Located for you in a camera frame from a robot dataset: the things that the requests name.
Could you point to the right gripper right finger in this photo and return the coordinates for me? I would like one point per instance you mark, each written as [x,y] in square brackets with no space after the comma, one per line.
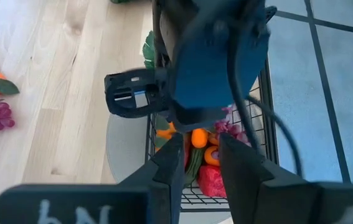
[288,202]

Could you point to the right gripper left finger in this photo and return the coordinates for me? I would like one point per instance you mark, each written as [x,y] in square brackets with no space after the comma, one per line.
[101,205]

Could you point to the round grey mat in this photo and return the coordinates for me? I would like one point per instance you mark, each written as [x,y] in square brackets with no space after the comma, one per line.
[126,146]

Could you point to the green pepper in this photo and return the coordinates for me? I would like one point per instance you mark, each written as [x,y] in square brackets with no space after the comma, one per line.
[195,165]

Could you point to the pink dragon fruit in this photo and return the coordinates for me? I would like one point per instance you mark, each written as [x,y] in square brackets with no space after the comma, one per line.
[229,127]

